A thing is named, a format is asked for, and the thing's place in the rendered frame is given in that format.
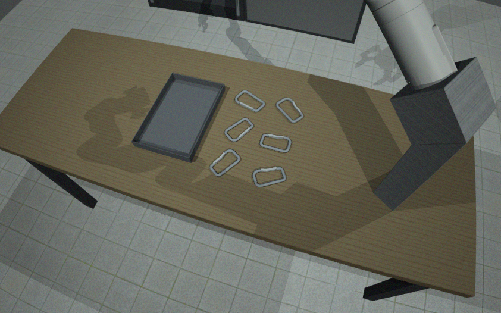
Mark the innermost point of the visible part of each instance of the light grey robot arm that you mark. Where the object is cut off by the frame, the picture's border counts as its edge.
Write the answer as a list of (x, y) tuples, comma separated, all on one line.
[(415, 41)]

